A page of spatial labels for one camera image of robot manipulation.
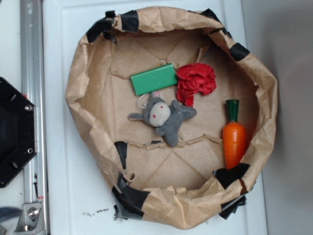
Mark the grey plush bunny toy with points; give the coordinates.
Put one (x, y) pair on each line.
(166, 119)

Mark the green rectangular block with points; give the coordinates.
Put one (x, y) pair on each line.
(154, 79)

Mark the orange plastic toy carrot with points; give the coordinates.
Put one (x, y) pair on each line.
(234, 136)

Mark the crumpled red paper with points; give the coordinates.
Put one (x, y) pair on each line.
(192, 79)

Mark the aluminium extrusion rail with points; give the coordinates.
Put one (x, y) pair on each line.
(32, 69)

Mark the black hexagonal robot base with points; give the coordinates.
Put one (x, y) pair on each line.
(17, 132)

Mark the brown paper bag basket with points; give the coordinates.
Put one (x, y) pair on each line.
(180, 186)

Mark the metal corner bracket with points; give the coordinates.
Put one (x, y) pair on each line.
(31, 221)

